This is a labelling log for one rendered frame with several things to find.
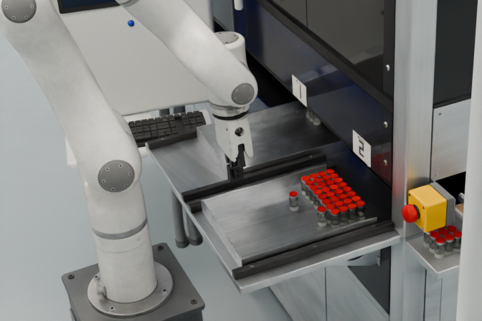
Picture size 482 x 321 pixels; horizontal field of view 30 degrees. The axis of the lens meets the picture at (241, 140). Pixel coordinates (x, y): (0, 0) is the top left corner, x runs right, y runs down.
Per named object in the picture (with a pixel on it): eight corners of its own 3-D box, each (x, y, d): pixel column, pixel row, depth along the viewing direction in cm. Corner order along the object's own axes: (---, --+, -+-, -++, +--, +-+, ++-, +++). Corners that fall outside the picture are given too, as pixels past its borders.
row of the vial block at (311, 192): (308, 190, 225) (307, 174, 223) (341, 228, 211) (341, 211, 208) (300, 192, 225) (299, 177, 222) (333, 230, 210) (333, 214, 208)
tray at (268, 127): (306, 108, 262) (306, 97, 260) (349, 149, 241) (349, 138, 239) (197, 137, 251) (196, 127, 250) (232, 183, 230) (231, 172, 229)
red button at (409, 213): (414, 213, 198) (414, 198, 196) (424, 223, 195) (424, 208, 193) (399, 218, 197) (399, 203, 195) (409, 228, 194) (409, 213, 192)
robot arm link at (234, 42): (255, 102, 181) (242, 83, 189) (251, 43, 174) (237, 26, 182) (215, 111, 179) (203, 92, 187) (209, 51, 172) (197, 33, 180)
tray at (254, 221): (325, 175, 231) (325, 163, 229) (376, 228, 210) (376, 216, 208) (202, 211, 221) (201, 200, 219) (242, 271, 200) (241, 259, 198)
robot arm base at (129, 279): (102, 329, 190) (88, 260, 180) (78, 278, 205) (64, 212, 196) (186, 300, 196) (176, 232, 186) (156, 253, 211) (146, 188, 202)
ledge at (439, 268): (456, 230, 210) (457, 223, 209) (490, 261, 200) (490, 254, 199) (404, 247, 206) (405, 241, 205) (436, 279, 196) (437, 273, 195)
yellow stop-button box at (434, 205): (435, 207, 202) (435, 180, 198) (452, 224, 196) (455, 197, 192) (405, 216, 200) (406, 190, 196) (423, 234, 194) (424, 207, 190)
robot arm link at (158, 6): (166, -12, 157) (272, 89, 173) (146, -40, 170) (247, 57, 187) (129, 24, 158) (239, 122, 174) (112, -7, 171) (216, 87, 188)
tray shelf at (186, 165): (299, 107, 266) (299, 101, 266) (429, 232, 210) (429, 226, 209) (145, 148, 252) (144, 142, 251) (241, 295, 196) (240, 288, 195)
